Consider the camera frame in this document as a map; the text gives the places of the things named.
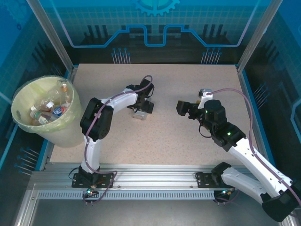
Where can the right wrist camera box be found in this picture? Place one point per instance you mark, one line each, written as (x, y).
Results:
(204, 92)

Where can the square clear bottle white label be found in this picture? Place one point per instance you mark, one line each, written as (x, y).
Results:
(137, 116)

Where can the white plastic bin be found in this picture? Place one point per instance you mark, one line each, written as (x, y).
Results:
(68, 139)

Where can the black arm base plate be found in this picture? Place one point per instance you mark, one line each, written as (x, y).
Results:
(77, 182)
(203, 181)

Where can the small circuit board with light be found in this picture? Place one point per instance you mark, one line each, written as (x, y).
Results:
(91, 191)
(227, 191)

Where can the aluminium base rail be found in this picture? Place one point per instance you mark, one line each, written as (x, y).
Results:
(152, 179)

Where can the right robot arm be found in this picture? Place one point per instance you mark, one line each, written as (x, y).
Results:
(258, 162)

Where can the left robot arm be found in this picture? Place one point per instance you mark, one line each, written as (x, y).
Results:
(120, 100)

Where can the aluminium frame post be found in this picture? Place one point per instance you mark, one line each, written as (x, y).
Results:
(51, 35)
(258, 35)

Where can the clear bottle blue label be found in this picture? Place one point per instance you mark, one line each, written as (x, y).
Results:
(57, 110)

